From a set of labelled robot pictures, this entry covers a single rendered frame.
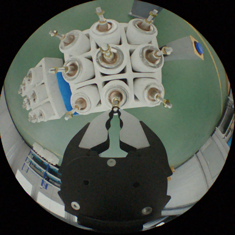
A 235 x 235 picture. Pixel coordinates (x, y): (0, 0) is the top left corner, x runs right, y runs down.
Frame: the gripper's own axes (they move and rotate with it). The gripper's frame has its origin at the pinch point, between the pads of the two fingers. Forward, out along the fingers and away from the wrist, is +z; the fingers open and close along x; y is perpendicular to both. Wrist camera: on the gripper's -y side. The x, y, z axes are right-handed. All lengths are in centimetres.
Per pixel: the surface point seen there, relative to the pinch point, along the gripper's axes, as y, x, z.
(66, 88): -3.4, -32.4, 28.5
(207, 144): 195, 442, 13
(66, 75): -8.6, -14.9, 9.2
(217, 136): 128, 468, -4
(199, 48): -20.2, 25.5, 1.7
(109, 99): 1.0, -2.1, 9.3
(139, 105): 6.4, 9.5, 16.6
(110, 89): -1.8, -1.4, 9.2
